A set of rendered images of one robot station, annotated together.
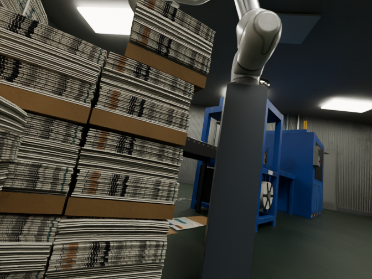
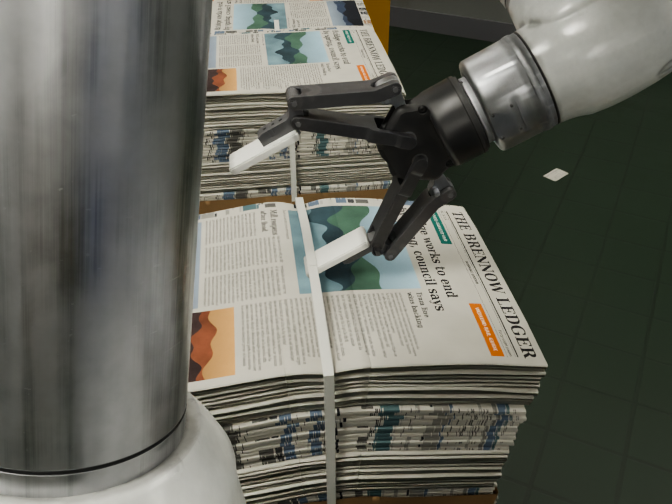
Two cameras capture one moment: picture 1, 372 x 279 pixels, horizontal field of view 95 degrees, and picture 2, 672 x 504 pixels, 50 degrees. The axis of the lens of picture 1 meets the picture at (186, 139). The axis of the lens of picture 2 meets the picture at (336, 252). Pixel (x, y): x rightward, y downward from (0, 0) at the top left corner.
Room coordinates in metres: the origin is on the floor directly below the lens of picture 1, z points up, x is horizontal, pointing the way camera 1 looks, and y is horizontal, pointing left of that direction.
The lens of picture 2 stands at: (0.87, -0.38, 1.52)
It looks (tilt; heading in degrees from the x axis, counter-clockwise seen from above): 36 degrees down; 107
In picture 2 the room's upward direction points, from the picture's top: straight up
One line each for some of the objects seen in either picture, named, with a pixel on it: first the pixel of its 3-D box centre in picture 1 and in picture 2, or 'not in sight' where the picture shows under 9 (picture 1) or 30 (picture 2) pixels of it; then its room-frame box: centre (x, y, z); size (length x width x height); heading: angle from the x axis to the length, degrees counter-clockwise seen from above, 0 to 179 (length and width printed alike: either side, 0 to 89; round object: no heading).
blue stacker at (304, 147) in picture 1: (292, 167); not in sight; (4.36, -2.80, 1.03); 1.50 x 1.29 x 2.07; 134
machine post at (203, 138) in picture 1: (201, 155); not in sight; (2.62, -0.28, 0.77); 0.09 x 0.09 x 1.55; 44
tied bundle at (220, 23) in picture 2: not in sight; (277, 62); (0.32, 0.99, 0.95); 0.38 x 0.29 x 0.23; 23
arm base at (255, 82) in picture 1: (243, 90); not in sight; (0.91, -0.28, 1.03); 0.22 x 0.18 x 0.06; 172
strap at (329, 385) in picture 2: not in sight; (314, 354); (0.68, 0.17, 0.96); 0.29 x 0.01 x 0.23; 115
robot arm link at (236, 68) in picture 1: (247, 66); not in sight; (0.88, -0.27, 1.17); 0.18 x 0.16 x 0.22; 174
